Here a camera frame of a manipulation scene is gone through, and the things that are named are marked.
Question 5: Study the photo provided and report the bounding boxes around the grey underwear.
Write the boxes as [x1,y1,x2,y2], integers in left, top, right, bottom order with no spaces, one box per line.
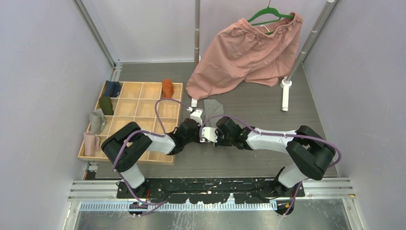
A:
[203,99,224,127]
[88,108,106,135]

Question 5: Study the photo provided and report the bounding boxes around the orange white underwear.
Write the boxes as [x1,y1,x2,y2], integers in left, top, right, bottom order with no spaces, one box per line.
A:
[162,79,175,98]

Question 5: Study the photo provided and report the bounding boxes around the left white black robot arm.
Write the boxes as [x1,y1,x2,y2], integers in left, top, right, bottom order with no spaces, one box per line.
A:
[101,118,200,198]

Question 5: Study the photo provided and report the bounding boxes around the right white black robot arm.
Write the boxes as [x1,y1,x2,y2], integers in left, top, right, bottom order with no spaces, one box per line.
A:
[216,116,336,196]

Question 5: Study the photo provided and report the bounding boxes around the dark green rolled underwear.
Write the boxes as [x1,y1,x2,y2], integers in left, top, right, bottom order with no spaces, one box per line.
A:
[98,96,114,115]

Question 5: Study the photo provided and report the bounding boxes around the navy rolled underwear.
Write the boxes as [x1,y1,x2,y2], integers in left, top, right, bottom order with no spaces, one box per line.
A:
[102,80,122,98]

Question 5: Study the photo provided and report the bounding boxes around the grey rolled underwear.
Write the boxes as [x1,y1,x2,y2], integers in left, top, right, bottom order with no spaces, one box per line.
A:
[88,108,106,135]

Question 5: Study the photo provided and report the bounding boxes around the pink rolled underwear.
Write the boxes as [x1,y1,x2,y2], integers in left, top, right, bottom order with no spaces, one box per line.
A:
[83,131,100,157]

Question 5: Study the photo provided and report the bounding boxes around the wooden compartment tray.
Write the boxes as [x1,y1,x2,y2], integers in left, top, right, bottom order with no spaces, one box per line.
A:
[78,80,184,165]

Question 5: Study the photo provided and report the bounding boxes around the right metal rack pole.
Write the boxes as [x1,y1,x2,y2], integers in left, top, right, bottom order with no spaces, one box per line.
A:
[280,0,338,112]

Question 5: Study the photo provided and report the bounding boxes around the metal rack pole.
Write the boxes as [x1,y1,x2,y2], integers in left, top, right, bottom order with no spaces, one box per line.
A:
[280,0,338,112]
[192,0,202,108]

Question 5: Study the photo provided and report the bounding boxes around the pink shorts on hanger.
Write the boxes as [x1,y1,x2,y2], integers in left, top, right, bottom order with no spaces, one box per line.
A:
[186,12,303,100]

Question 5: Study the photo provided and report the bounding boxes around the centre metal rack pole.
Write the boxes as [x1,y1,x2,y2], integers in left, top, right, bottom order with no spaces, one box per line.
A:
[192,0,202,108]

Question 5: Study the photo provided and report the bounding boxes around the green clothes hanger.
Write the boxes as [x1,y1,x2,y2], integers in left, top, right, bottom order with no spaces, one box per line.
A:
[247,0,294,35]

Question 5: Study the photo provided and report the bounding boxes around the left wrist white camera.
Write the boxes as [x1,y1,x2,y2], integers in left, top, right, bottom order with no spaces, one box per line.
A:
[187,107,203,126]

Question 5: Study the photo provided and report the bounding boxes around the wrist white camera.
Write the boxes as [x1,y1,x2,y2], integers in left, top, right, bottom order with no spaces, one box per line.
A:
[200,127,218,143]
[187,107,203,126]

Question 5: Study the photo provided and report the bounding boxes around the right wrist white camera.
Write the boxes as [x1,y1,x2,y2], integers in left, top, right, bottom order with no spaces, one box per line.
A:
[200,127,218,143]

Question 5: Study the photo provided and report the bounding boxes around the left aluminium frame post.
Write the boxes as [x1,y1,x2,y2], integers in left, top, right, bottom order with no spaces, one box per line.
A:
[73,0,123,81]

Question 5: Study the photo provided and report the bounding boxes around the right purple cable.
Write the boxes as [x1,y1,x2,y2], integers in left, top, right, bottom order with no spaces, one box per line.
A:
[199,115,342,217]

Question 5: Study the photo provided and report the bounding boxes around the slotted aluminium cable duct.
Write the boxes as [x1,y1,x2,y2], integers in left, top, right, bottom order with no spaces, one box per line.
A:
[79,200,277,212]

